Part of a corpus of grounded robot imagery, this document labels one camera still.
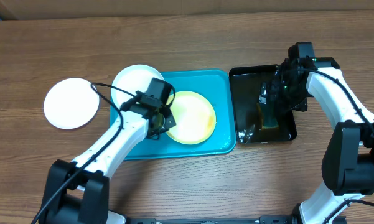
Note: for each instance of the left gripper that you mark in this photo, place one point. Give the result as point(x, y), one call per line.
point(170, 122)

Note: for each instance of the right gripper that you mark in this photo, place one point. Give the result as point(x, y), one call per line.
point(277, 91)

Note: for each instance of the yellow plate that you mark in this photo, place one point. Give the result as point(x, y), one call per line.
point(194, 116)

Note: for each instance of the yellow green sponge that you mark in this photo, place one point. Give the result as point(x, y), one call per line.
point(267, 116)

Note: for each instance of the white plate with stain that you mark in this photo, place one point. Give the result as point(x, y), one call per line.
point(71, 103)

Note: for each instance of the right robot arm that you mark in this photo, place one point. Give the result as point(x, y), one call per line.
point(348, 164)

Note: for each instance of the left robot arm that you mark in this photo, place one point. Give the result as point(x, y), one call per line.
point(78, 191)

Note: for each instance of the black water tray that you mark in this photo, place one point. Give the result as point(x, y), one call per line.
point(245, 85)

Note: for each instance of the teal serving tray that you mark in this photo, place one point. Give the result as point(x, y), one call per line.
point(214, 86)

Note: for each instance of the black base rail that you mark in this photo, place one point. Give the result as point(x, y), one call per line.
point(265, 219)

